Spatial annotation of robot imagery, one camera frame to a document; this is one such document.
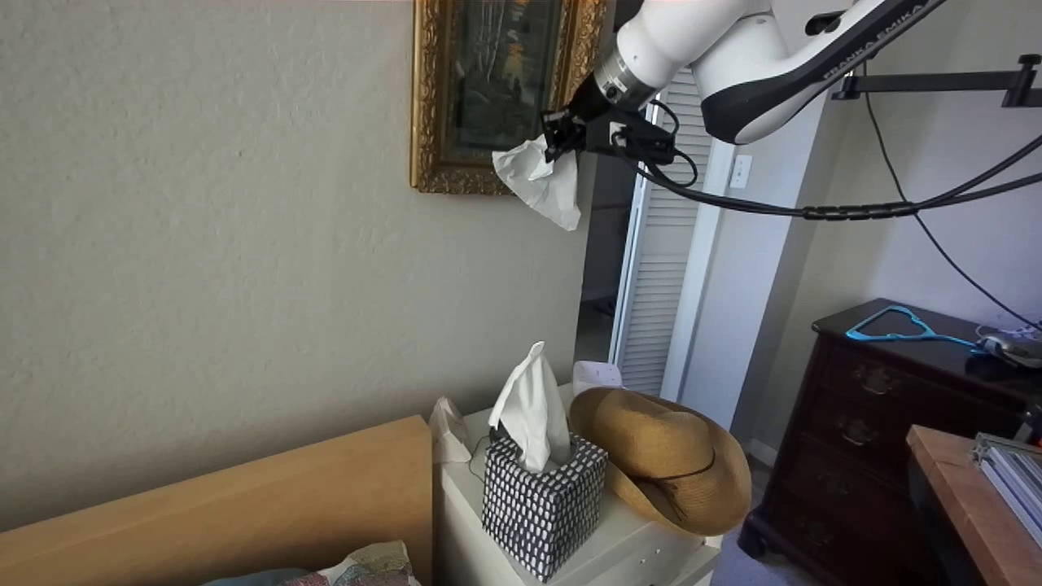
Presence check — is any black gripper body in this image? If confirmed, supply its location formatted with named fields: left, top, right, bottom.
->
left=560, top=72, right=619, bottom=138

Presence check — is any white tissue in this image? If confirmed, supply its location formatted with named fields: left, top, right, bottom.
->
left=485, top=339, right=577, bottom=475
left=488, top=133, right=586, bottom=236

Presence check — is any tan brimmed hat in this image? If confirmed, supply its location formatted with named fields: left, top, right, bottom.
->
left=567, top=383, right=755, bottom=538

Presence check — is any black white patterned tissue box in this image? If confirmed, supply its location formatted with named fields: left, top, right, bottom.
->
left=479, top=431, right=612, bottom=583

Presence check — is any white louvered closet door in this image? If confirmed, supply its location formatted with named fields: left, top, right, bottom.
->
left=604, top=61, right=768, bottom=403

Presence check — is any white nightstand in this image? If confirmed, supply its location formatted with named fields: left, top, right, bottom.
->
left=433, top=403, right=732, bottom=586

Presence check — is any dark wooden dresser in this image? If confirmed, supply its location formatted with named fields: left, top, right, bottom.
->
left=738, top=298, right=1042, bottom=586

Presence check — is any light wooden headboard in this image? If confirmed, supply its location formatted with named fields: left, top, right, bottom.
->
left=0, top=415, right=436, bottom=586

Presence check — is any floral bedspread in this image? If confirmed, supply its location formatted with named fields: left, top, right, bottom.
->
left=204, top=538, right=421, bottom=586

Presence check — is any small grey gadget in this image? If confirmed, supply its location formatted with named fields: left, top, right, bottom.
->
left=974, top=324, right=1042, bottom=375

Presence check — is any brown wooden desk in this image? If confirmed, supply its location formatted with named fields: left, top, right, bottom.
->
left=904, top=421, right=1042, bottom=586

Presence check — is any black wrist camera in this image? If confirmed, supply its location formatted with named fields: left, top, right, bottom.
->
left=581, top=110, right=682, bottom=171

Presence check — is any ornate gold picture frame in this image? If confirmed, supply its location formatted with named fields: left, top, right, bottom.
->
left=407, top=0, right=608, bottom=199

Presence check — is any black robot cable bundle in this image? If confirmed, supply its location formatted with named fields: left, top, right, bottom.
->
left=630, top=95, right=1042, bottom=226

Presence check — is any blue cord loop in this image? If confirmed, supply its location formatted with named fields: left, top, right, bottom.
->
left=842, top=304, right=985, bottom=352

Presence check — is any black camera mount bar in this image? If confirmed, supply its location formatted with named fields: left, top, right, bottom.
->
left=831, top=54, right=1042, bottom=110

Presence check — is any thin black hanging cable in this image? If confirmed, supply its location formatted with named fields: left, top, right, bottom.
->
left=860, top=90, right=1042, bottom=334

